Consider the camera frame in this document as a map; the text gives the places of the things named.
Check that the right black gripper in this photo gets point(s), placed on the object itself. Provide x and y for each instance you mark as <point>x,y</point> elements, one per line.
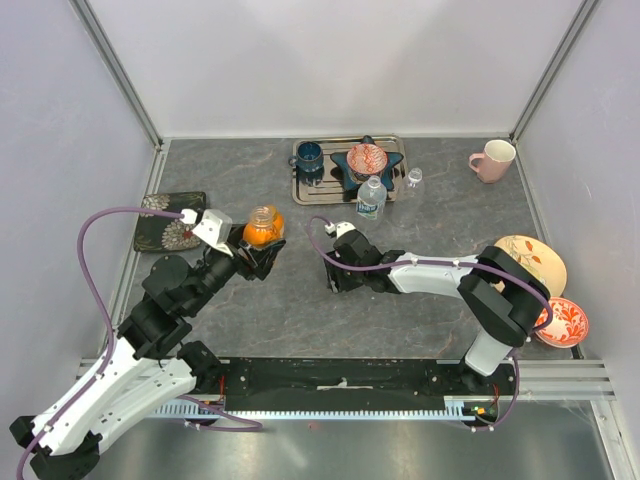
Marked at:
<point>335,279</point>

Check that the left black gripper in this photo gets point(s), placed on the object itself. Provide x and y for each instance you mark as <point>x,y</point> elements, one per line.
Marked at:
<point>264,257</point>

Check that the orange juice bottle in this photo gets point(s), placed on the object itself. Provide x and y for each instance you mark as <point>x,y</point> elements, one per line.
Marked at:
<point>265,225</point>

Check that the labelled water bottle blue cap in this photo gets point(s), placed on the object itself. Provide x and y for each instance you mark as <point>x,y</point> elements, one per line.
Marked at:
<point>371,199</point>

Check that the clear unlabelled water bottle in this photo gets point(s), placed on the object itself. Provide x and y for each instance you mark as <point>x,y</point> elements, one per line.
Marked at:
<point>409,199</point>

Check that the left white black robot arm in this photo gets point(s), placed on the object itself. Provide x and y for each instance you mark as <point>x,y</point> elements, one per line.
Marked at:
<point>147,362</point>

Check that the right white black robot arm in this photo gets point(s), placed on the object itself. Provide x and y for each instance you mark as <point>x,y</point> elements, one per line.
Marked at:
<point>504,297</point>

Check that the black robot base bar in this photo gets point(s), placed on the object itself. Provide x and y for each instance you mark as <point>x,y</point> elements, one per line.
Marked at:
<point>288,385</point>

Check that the silver metal tray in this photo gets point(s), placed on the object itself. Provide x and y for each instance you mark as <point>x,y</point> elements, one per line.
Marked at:
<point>329,190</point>

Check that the red patterned small bowl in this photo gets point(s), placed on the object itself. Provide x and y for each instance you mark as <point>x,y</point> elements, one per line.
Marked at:
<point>366,159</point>

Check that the blue star shaped dish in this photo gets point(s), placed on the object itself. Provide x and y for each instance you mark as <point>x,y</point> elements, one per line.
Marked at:
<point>351,181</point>

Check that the black floral square plate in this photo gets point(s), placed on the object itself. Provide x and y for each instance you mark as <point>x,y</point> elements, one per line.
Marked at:
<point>157,234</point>

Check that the dark blue ceramic mug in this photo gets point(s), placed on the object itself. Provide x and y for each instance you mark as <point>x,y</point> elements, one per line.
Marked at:
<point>308,157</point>

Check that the pink ceramic mug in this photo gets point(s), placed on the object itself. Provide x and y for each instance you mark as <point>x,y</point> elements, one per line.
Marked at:
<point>492,163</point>

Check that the beige bird painted plate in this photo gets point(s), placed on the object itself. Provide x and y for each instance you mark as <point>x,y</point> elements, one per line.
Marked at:
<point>538,259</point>

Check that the red floral small bowl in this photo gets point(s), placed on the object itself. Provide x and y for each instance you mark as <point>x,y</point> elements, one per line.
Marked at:
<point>569,327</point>

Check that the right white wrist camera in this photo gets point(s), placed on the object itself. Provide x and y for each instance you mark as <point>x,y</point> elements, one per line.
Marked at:
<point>338,229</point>

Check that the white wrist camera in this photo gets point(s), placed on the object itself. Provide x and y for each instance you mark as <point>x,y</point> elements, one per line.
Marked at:
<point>338,229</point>
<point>212,226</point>

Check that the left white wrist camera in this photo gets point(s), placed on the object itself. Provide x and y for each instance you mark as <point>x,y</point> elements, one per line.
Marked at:
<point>212,226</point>

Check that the white slotted cable duct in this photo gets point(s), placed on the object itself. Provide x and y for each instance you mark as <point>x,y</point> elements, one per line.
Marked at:
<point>179,409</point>

